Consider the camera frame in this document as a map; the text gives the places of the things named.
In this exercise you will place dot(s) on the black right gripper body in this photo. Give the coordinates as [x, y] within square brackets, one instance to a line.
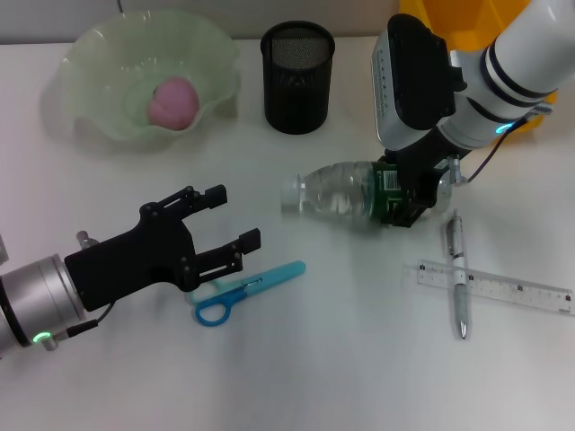
[422, 175]

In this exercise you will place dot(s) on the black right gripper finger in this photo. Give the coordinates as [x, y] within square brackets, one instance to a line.
[406, 215]
[389, 158]

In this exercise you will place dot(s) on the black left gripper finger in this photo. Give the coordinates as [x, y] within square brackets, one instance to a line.
[229, 258]
[197, 197]

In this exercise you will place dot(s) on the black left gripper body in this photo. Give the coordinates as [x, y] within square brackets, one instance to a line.
[135, 260]

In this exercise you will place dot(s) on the clear water bottle green label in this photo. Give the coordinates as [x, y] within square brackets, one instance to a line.
[337, 195]

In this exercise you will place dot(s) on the pink peach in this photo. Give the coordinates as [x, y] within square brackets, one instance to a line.
[173, 103]

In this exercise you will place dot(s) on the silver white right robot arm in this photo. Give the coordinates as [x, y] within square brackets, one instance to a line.
[516, 58]

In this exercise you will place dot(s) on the blue teal scissors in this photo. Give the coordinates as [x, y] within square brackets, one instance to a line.
[269, 274]

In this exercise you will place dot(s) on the silver pen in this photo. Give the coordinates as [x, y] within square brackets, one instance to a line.
[459, 287]

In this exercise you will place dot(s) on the black mesh pen cup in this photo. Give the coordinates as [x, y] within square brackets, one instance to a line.
[296, 90]

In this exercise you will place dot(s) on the clear plastic ruler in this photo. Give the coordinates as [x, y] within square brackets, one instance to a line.
[516, 289]

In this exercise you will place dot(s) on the pale green glass fruit plate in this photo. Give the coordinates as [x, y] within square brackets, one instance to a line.
[112, 54]

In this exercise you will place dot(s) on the yellow plastic bin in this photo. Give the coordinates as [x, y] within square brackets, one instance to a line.
[458, 18]

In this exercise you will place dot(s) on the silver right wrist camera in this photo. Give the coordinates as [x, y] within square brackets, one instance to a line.
[404, 85]

